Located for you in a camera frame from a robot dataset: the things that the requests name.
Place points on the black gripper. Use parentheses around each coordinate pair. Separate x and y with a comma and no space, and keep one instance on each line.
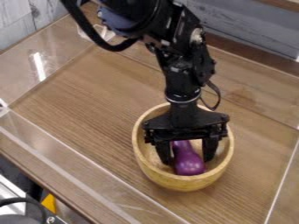
(186,121)

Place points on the purple toy eggplant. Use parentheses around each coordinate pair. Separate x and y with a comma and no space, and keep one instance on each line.
(187,161)

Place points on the brown wooden bowl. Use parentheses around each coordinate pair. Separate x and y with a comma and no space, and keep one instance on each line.
(163,174)

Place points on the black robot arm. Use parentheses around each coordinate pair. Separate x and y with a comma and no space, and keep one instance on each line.
(171,31)

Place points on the yellow warning sticker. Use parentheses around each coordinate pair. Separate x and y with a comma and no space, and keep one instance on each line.
(50,203)

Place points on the clear acrylic corner bracket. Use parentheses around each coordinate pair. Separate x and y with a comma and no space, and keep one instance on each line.
(102,30)

